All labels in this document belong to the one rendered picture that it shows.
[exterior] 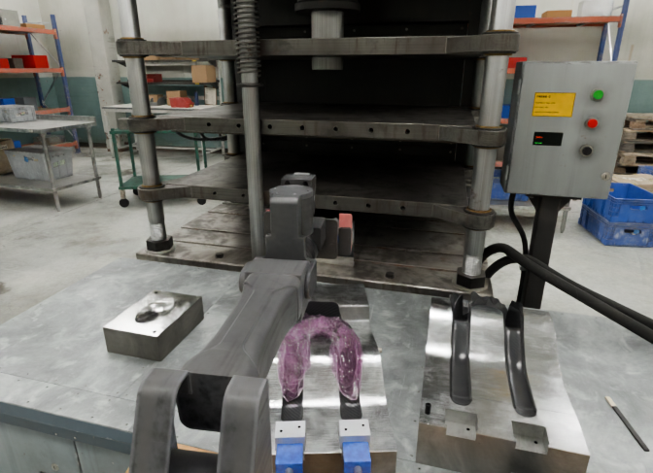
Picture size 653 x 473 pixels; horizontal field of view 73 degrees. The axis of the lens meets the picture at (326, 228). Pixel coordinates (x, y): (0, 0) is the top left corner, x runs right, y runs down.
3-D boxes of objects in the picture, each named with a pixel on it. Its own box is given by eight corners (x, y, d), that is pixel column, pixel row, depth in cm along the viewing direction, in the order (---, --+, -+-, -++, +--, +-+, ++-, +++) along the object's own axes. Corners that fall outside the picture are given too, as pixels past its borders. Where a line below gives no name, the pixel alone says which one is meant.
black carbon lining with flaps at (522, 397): (539, 429, 76) (548, 384, 73) (442, 411, 80) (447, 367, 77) (514, 322, 107) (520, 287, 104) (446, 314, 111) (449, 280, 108)
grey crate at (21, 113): (11, 122, 491) (7, 107, 485) (-11, 120, 508) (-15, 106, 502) (38, 120, 517) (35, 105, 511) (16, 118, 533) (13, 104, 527)
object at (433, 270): (491, 312, 140) (494, 291, 138) (137, 266, 172) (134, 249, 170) (478, 226, 216) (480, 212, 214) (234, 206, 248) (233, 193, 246)
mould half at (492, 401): (579, 498, 71) (597, 432, 67) (415, 462, 78) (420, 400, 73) (531, 331, 117) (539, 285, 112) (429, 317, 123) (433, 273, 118)
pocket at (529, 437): (546, 465, 71) (550, 448, 70) (511, 458, 72) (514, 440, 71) (541, 444, 75) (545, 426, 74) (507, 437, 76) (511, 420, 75)
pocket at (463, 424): (475, 451, 73) (478, 433, 72) (442, 444, 75) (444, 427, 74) (474, 430, 78) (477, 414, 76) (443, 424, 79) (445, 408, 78)
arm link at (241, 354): (251, 248, 56) (102, 426, 28) (320, 252, 55) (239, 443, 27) (256, 331, 60) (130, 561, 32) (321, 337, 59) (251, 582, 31)
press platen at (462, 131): (512, 196, 128) (522, 128, 121) (127, 170, 160) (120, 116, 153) (491, 149, 203) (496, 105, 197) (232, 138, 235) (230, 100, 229)
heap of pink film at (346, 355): (367, 399, 84) (369, 365, 81) (274, 402, 83) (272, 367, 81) (355, 325, 108) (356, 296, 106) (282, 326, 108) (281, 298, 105)
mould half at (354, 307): (395, 476, 75) (398, 424, 71) (241, 480, 74) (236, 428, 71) (362, 319, 122) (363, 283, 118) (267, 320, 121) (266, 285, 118)
